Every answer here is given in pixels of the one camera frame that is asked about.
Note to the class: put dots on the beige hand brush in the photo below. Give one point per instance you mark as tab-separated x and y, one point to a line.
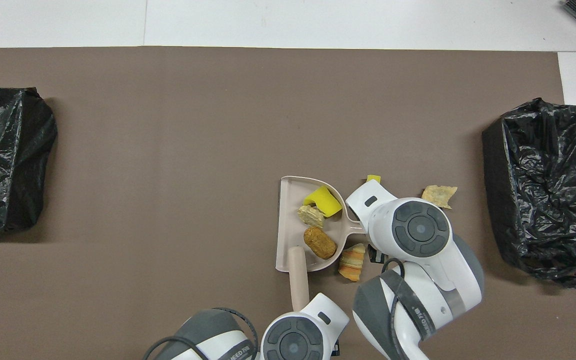
298	280

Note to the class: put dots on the black trash bag bin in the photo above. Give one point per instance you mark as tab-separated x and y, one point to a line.
543	200
3	160

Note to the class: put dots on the pale cracker piece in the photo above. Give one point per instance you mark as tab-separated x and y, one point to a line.
438	195

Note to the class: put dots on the large notched yellow sponge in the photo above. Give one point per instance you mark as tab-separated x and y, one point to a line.
325	200

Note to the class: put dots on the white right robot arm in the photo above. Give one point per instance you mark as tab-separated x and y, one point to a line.
418	230

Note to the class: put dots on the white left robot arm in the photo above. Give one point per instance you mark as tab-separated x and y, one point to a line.
293	340

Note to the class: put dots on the striped croissant bread piece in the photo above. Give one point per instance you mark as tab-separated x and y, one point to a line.
352	262
310	216

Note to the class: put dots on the brown bread roll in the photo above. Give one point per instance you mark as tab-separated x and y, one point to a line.
319	242

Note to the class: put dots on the small notched yellow sponge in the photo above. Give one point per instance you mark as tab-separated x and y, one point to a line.
373	178

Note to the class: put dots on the brown table mat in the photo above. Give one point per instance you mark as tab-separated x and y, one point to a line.
168	125

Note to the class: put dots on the beige plastic dustpan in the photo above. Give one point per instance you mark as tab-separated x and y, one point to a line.
293	200

